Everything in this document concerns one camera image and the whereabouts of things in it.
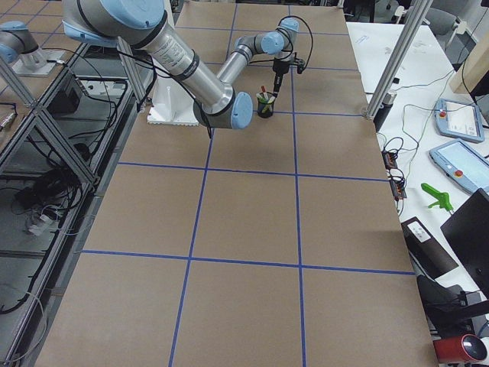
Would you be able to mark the near teach pendant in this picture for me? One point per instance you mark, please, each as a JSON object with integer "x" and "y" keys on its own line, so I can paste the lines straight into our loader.
{"x": 461, "y": 163}

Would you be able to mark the teach pendant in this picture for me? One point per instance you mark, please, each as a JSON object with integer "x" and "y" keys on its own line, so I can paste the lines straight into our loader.
{"x": 461, "y": 163}
{"x": 459, "y": 120}

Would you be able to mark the black box white label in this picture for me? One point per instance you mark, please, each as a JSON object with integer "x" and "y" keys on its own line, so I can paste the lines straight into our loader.
{"x": 426, "y": 249}

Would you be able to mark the orange circuit board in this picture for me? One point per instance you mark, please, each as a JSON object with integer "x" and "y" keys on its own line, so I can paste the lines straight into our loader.
{"x": 395, "y": 175}

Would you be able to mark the red cylinder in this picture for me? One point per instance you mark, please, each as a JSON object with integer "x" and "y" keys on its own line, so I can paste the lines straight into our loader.
{"x": 463, "y": 348}

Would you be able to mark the black monitor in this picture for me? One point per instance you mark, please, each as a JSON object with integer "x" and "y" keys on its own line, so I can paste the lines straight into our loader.
{"x": 466, "y": 231}

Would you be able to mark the green plastic tool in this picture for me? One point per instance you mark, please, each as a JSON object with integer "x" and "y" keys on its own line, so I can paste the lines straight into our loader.
{"x": 442, "y": 198}

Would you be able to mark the white camera stand column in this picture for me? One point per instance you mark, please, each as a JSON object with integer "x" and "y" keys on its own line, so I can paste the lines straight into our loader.
{"x": 171, "y": 105}

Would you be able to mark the black mesh pen cup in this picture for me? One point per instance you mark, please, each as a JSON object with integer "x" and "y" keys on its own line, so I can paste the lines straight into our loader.
{"x": 264, "y": 111}

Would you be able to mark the aluminium frame post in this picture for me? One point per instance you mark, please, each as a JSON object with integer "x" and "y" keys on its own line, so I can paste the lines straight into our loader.
{"x": 413, "y": 22}

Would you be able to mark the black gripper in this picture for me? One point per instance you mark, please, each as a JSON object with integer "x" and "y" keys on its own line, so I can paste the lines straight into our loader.
{"x": 280, "y": 67}

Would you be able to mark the far teach pendant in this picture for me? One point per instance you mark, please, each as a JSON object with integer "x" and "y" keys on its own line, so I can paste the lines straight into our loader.
{"x": 459, "y": 120}

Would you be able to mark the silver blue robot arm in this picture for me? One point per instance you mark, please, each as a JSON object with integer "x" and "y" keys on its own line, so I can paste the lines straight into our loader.
{"x": 19, "y": 48}
{"x": 144, "y": 25}

